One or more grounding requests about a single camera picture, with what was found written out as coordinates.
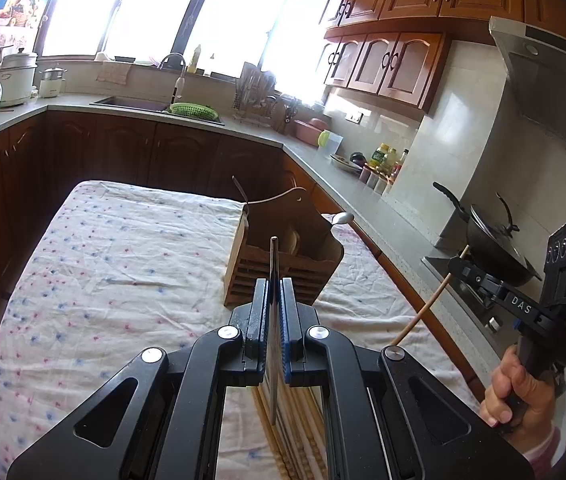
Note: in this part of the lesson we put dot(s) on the wooden utensil holder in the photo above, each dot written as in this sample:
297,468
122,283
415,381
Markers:
243,270

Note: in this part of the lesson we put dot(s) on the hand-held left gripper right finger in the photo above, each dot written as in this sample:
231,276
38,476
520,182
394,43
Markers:
285,330

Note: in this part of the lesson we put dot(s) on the person's right forearm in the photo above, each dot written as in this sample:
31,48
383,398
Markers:
538,450

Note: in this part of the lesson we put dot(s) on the large white rice cooker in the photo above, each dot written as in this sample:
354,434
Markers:
18,80

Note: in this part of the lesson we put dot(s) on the bundle of wooden chopsticks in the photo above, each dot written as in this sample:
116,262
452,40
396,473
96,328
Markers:
298,435

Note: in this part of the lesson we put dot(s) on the metal chopstick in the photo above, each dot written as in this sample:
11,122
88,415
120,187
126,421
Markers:
273,260

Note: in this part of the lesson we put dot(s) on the white wall outlet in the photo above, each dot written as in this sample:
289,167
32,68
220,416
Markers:
354,117

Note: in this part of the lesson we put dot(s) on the group of condiment bottles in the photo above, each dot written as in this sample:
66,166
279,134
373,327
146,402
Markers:
385,157

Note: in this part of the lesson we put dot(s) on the black wok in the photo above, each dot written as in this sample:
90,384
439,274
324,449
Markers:
503,260

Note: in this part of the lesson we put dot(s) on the yellow dish soap bottle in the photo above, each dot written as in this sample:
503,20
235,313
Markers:
194,60

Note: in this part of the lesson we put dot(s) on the metal spoon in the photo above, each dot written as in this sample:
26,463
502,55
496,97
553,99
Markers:
343,218

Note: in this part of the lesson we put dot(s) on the green colander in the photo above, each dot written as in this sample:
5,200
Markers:
193,110

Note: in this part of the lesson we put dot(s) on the small white cooker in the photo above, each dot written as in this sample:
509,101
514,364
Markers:
52,85

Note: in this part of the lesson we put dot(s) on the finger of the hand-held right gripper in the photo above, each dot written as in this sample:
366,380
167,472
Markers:
475,280

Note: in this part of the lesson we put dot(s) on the person's right hand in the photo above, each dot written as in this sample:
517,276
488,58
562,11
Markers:
500,385

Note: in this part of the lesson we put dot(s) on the kitchen sink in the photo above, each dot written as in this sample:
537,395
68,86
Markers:
128,102

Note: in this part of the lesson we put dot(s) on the gas stove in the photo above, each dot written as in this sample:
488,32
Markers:
463,290

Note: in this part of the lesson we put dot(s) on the metal faucet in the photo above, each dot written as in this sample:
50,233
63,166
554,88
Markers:
179,80

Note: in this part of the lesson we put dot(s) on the dish rack with utensils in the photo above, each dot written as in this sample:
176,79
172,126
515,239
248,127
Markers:
255,95

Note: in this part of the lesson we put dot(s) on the pink lidded container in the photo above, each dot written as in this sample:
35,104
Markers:
310,130

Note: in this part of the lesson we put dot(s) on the pink cloth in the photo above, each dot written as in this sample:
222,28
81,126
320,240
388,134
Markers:
113,72

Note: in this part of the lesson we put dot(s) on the wooden lower cabinets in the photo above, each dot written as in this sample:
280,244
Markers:
113,150

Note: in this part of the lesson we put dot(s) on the plate with food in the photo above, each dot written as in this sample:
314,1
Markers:
343,162

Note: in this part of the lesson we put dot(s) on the steel range hood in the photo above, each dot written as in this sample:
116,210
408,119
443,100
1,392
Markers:
548,75

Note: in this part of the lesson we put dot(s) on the black wok lid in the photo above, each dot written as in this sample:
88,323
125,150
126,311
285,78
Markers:
493,230

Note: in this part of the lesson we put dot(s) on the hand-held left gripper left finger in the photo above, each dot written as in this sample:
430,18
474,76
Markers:
258,330

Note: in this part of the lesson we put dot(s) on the grey kitchen countertop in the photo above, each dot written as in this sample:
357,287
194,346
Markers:
313,160

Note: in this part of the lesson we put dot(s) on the wooden chopstick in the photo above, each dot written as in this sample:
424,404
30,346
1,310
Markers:
423,310

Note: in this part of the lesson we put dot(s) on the kitchen window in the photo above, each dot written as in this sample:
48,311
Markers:
153,5

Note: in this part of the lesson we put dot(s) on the floral tablecloth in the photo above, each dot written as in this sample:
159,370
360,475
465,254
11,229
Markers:
113,270

